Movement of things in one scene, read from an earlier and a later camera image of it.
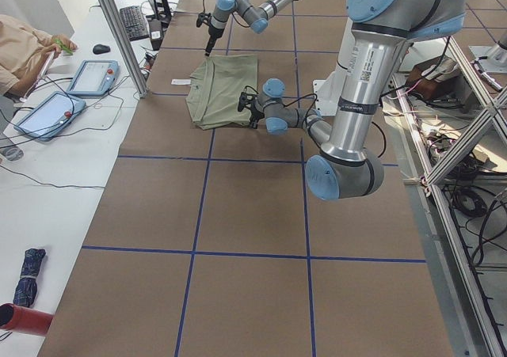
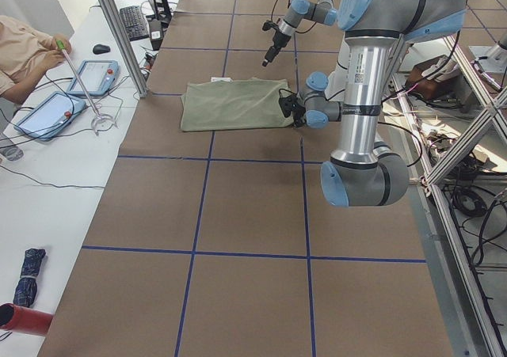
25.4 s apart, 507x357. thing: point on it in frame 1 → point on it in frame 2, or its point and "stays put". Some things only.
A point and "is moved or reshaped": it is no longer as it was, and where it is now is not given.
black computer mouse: [101, 49] stays put
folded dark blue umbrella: [26, 290] stays put
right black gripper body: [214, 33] → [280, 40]
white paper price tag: [181, 81] → [215, 79]
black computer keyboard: [135, 23] stays put
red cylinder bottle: [20, 319] stays put
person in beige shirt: [24, 53] stays put
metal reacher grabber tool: [59, 46] → [61, 47]
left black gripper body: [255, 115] → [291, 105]
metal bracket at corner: [121, 35] stays put
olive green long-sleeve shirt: [216, 84] is moved or reshaped
